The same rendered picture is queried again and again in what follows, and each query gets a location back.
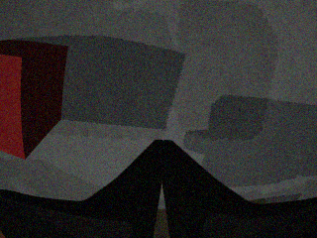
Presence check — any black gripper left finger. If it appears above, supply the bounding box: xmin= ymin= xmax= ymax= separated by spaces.
xmin=0 ymin=139 xmax=163 ymax=238

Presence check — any red cube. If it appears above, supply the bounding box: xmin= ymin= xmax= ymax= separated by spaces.
xmin=0 ymin=40 xmax=68 ymax=160

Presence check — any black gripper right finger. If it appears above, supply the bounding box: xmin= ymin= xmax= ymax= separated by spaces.
xmin=161 ymin=139 xmax=317 ymax=238

